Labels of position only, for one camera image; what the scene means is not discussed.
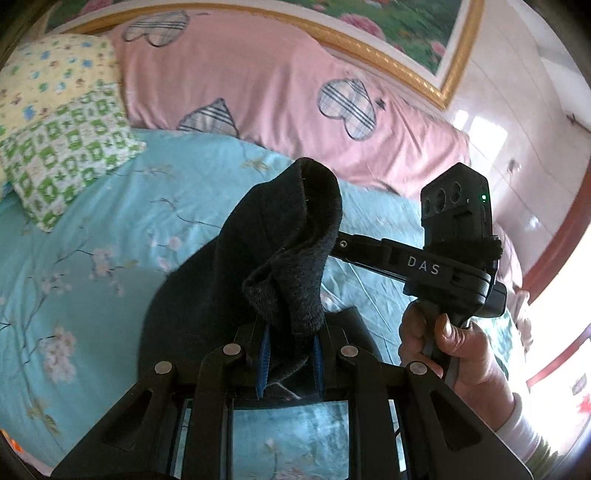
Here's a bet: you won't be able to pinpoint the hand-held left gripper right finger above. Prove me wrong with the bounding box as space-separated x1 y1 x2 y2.
311 323 533 480

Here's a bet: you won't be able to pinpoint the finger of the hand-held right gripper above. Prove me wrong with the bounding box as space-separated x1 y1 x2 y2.
329 232 403 278

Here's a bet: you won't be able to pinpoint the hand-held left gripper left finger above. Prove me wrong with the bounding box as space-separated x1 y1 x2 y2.
51 323 274 480

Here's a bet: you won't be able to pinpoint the black pants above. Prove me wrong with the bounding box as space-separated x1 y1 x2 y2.
137 157 372 404

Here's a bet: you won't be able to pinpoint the person's right forearm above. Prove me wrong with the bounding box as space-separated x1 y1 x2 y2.
493 392 557 468

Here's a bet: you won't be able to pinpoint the person's right hand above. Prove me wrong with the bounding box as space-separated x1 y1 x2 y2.
398 302 517 409

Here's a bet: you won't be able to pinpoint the blue floral bedsheet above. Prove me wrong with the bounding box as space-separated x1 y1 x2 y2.
0 128 515 480

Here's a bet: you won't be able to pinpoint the pink pillow with plaid hearts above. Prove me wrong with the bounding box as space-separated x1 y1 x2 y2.
104 9 472 197

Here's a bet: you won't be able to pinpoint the gold-framed floral picture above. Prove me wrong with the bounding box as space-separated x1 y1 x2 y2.
44 0 486 110

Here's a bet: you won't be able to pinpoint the green checked pillow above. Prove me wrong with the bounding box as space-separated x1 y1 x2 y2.
0 83 147 233

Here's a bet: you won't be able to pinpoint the yellow printed pillow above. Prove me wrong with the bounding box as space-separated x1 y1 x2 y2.
0 33 118 141

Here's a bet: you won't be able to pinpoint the red wooden frame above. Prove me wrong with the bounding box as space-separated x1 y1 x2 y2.
524 182 591 398

